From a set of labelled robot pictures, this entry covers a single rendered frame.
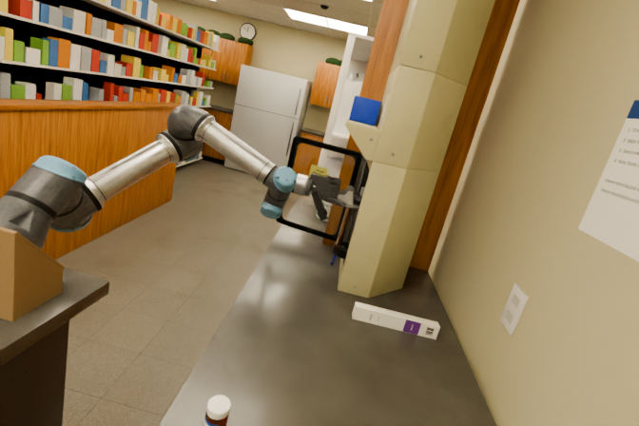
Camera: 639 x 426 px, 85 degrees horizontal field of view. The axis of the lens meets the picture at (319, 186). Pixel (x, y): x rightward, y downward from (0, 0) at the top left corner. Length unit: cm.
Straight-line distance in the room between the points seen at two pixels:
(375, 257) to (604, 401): 68
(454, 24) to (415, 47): 13
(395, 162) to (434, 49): 35
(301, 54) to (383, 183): 578
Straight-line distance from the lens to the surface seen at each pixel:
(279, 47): 690
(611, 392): 83
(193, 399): 85
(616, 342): 82
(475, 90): 156
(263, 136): 622
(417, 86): 114
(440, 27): 117
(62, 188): 109
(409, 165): 115
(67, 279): 120
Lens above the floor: 156
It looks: 14 degrees down
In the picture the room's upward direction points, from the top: 14 degrees clockwise
